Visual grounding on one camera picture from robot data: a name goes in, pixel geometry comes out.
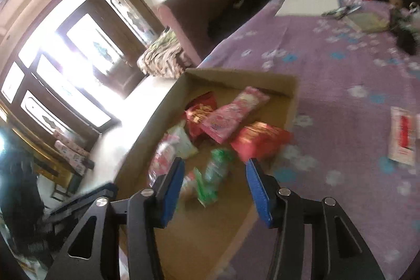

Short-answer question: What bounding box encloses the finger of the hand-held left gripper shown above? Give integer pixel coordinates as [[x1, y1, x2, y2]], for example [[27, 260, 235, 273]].
[[46, 182, 119, 225]]

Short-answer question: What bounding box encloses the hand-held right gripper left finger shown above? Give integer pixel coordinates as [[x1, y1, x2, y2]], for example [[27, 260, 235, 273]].
[[46, 157, 186, 280]]

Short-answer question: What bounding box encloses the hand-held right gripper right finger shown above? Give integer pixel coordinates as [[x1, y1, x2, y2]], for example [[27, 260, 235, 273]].
[[246, 158, 386, 280]]

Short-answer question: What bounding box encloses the small red cartoon snack packet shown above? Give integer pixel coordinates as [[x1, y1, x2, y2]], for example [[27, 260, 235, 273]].
[[180, 170, 201, 202]]

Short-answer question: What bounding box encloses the pink cartoon snack packet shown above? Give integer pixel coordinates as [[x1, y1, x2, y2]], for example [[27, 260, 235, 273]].
[[200, 86, 271, 143], [147, 134, 184, 189]]

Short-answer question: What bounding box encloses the clear green snack packet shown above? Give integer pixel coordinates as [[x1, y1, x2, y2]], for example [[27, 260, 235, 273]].
[[193, 148, 235, 208]]

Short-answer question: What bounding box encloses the cardboard box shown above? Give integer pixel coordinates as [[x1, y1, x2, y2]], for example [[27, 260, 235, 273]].
[[115, 68, 299, 280]]

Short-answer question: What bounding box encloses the large red gold-print snack packet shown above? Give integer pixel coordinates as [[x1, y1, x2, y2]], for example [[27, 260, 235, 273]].
[[184, 91, 219, 141]]

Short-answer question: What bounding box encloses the pink patterned box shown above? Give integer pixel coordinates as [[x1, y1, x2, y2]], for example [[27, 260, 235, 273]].
[[54, 130, 87, 149], [54, 140, 96, 174]]

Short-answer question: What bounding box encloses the dark cloth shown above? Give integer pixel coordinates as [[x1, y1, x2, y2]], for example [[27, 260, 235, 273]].
[[0, 132, 46, 235]]

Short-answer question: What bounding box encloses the wooden framed window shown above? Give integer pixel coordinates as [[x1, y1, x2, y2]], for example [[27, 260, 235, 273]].
[[0, 0, 165, 149]]

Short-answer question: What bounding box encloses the printed blanket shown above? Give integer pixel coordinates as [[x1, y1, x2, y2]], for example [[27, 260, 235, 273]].
[[136, 29, 184, 79]]

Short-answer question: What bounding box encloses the purple floral tablecloth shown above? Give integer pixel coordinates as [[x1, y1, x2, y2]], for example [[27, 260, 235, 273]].
[[193, 0, 420, 280]]

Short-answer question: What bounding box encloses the brown armchair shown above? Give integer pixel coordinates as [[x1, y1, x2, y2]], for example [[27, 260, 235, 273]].
[[157, 0, 245, 66]]

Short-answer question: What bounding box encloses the white paper pad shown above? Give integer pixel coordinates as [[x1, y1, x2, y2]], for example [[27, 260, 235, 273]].
[[275, 0, 342, 17]]

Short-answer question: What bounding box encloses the black pen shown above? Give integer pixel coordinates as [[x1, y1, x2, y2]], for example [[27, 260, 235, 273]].
[[322, 8, 351, 18]]

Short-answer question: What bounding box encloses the grey notebook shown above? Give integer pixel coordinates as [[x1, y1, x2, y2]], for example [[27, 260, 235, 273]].
[[344, 12, 391, 33]]

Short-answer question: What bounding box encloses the black cylinder device wooden top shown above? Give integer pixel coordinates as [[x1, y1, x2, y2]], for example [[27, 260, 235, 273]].
[[389, 0, 420, 56]]

